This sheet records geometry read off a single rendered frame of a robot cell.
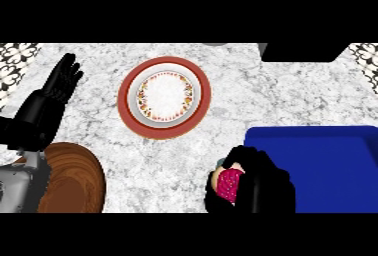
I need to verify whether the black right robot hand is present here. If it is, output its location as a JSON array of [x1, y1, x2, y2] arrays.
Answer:
[[204, 144, 298, 214]]

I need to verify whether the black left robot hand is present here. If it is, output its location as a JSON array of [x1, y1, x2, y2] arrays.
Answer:
[[0, 52, 86, 153]]

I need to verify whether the pink frosted cupcake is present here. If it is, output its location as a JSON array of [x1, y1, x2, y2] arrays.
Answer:
[[210, 159, 247, 206]]

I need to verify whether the blue tray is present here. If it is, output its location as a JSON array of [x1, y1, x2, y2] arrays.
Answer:
[[244, 125, 378, 214]]

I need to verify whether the red rimmed floral plate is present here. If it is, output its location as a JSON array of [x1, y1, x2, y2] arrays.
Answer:
[[117, 56, 213, 140]]

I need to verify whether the brown wooden bowl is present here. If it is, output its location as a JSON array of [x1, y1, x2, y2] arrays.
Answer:
[[14, 141, 108, 214]]

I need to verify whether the black appliance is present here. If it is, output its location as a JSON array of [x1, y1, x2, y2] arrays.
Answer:
[[259, 43, 352, 63]]

